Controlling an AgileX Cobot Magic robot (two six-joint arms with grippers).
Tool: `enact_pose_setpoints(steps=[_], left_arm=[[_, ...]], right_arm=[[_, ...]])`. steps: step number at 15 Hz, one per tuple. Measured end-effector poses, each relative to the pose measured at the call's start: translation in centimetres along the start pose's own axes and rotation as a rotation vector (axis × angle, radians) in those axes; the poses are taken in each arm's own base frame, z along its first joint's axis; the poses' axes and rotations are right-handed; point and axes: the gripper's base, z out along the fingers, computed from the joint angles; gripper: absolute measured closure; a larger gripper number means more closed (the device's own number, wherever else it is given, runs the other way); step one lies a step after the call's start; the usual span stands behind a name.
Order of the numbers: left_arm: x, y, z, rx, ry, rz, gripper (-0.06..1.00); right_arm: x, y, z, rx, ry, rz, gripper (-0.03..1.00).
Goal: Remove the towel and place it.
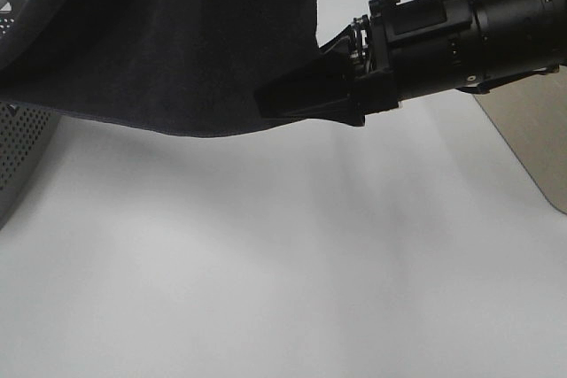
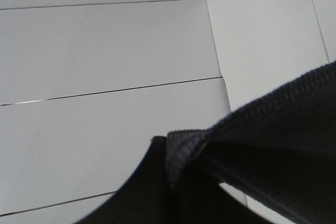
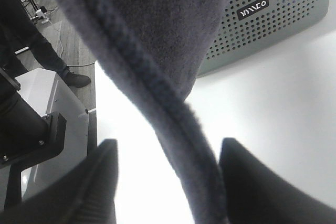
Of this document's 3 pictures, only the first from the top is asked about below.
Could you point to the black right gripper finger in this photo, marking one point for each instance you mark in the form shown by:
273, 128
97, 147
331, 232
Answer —
344, 44
320, 90

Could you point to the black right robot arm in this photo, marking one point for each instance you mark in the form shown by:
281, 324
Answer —
516, 39

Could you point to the beige storage box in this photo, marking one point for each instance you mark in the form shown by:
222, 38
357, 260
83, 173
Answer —
530, 116

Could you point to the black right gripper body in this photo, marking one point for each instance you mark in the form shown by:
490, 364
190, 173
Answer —
402, 51

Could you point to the grey perforated plastic basket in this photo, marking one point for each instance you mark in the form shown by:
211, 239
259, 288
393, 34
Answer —
25, 132

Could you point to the dark navy towel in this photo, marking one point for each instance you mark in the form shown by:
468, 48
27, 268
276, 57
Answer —
178, 67

